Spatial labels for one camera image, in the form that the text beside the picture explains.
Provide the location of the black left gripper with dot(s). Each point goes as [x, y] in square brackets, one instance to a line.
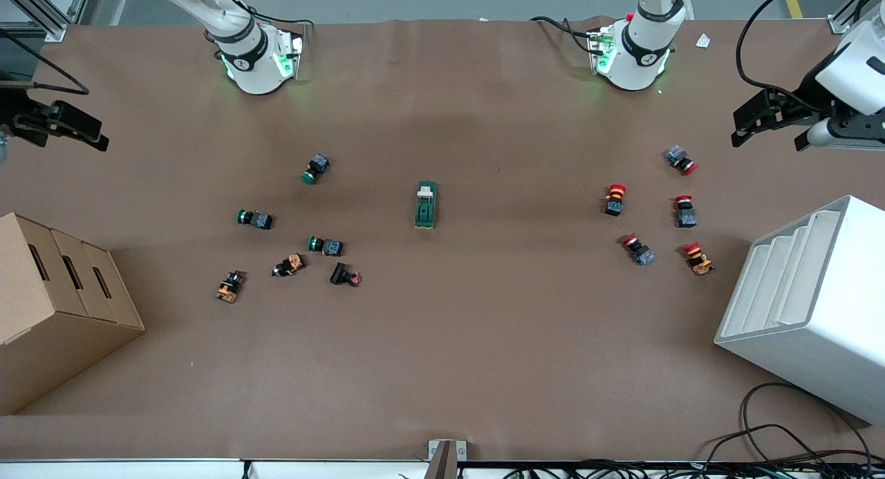
[807, 95]

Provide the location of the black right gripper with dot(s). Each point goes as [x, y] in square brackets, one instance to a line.
[15, 111]

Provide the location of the green load switch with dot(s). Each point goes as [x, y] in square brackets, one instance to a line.
[426, 206]

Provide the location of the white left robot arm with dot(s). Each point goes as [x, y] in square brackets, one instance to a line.
[636, 57]

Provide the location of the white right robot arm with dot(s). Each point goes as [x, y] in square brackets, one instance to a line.
[252, 57]

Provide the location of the red mushroom button blue block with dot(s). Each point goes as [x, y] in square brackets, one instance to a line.
[639, 251]
[686, 213]
[679, 158]

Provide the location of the small white paper scrap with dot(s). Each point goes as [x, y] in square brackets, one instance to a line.
[703, 41]

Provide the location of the red mushroom button orange block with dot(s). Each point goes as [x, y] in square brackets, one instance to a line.
[699, 259]

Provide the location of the red mushroom button orange collar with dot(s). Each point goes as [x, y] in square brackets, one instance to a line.
[615, 201]

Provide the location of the brown cardboard box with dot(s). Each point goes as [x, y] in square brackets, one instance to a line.
[55, 327]

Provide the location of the white slotted organizer tray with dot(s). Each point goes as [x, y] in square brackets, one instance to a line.
[830, 327]

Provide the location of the aluminium frame post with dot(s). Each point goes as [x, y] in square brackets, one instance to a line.
[52, 28]
[840, 24]

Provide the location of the green push button switch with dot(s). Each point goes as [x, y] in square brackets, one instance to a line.
[328, 246]
[317, 166]
[257, 220]

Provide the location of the black orange button switch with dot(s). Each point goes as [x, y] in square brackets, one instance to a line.
[290, 264]
[230, 287]

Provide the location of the black square button switch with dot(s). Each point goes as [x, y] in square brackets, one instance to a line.
[341, 274]

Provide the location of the white table edge rail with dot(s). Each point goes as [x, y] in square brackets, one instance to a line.
[138, 471]

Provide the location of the aluminium camera post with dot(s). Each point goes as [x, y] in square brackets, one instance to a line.
[446, 459]

